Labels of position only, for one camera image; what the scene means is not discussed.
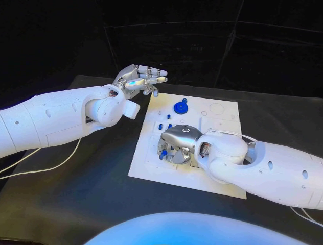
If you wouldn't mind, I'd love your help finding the blue gear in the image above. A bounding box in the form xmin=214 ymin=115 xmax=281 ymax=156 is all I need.
xmin=173 ymin=102 xmax=189 ymax=115

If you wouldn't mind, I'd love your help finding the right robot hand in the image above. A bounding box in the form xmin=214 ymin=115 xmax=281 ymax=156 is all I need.
xmin=156 ymin=125 xmax=204 ymax=165

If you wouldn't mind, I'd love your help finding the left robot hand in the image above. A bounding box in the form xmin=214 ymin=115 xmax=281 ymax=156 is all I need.
xmin=113 ymin=64 xmax=169 ymax=100

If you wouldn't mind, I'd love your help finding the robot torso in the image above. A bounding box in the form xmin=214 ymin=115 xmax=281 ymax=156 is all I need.
xmin=84 ymin=212 xmax=309 ymax=245

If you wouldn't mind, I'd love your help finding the white cable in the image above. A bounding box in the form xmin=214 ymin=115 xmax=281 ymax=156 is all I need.
xmin=300 ymin=207 xmax=322 ymax=225
xmin=290 ymin=206 xmax=323 ymax=233
xmin=0 ymin=147 xmax=44 ymax=180
xmin=0 ymin=138 xmax=82 ymax=184
xmin=206 ymin=129 xmax=260 ymax=143

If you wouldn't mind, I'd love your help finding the white task board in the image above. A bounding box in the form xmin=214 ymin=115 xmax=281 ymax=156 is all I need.
xmin=127 ymin=92 xmax=248 ymax=200

